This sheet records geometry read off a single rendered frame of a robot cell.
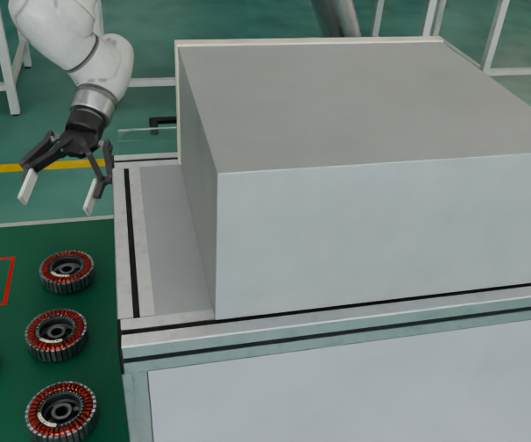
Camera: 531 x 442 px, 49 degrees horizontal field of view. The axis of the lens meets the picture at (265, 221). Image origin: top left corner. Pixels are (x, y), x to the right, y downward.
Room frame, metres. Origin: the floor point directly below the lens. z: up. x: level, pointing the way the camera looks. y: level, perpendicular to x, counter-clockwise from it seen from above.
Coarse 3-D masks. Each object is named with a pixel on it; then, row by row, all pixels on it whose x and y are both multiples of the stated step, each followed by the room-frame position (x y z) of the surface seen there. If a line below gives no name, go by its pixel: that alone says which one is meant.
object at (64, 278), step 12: (60, 252) 1.00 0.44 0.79; (72, 252) 1.00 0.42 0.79; (48, 264) 0.96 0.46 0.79; (60, 264) 0.98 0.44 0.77; (72, 264) 0.99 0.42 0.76; (84, 264) 0.97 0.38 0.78; (48, 276) 0.92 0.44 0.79; (60, 276) 0.92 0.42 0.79; (72, 276) 0.92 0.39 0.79; (84, 276) 0.93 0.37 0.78; (48, 288) 0.91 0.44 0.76; (60, 288) 0.90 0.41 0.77; (72, 288) 0.92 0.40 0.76
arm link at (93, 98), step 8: (80, 88) 1.16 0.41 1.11; (88, 88) 1.15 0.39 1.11; (96, 88) 1.15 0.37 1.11; (80, 96) 1.13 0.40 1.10; (88, 96) 1.13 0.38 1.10; (96, 96) 1.14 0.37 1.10; (104, 96) 1.15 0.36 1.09; (112, 96) 1.16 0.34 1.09; (72, 104) 1.13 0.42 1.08; (80, 104) 1.12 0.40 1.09; (88, 104) 1.12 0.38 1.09; (96, 104) 1.12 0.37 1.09; (104, 104) 1.14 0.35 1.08; (112, 104) 1.16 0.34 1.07; (96, 112) 1.12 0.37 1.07; (104, 112) 1.12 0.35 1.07; (112, 112) 1.15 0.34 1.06; (104, 120) 1.13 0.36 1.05
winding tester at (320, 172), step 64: (192, 64) 0.78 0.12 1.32; (256, 64) 0.80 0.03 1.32; (320, 64) 0.82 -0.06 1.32; (384, 64) 0.84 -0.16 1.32; (448, 64) 0.86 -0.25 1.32; (192, 128) 0.69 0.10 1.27; (256, 128) 0.60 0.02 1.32; (320, 128) 0.61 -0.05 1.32; (384, 128) 0.63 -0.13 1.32; (448, 128) 0.64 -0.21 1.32; (512, 128) 0.65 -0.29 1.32; (192, 192) 0.70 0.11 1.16; (256, 192) 0.51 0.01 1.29; (320, 192) 0.53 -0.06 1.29; (384, 192) 0.55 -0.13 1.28; (448, 192) 0.57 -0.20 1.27; (512, 192) 0.59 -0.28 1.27; (256, 256) 0.51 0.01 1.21; (320, 256) 0.53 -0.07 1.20; (384, 256) 0.55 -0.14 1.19; (448, 256) 0.57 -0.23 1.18; (512, 256) 0.60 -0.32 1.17
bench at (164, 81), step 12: (384, 0) 4.64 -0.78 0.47; (432, 0) 3.88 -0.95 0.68; (96, 12) 3.34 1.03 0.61; (432, 12) 3.89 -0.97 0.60; (96, 24) 3.34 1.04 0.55; (372, 24) 4.66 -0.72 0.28; (372, 36) 4.63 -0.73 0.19; (420, 36) 3.91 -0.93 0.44; (132, 84) 3.39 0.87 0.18; (144, 84) 3.41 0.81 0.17; (156, 84) 3.43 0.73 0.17; (168, 84) 3.45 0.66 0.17
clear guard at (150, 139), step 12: (120, 132) 1.05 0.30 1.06; (132, 132) 1.05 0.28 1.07; (144, 132) 1.06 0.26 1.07; (156, 132) 1.06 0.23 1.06; (168, 132) 1.06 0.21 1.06; (120, 144) 1.00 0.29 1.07; (132, 144) 1.01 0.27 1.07; (144, 144) 1.01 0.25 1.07; (156, 144) 1.01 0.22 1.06; (168, 144) 1.02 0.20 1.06
